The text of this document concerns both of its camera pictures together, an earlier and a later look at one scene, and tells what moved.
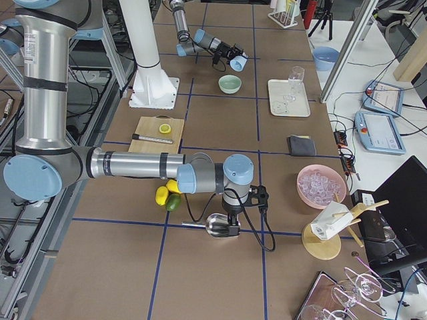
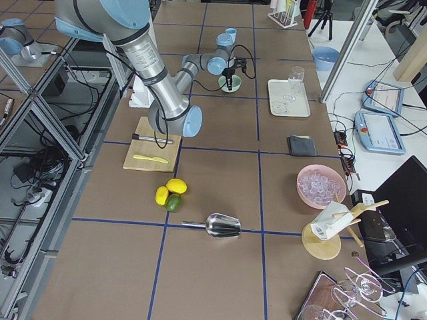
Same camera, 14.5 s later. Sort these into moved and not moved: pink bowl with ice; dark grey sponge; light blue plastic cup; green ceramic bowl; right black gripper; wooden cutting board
Moved: light blue plastic cup; right black gripper
Not moved: green ceramic bowl; wooden cutting board; pink bowl with ice; dark grey sponge
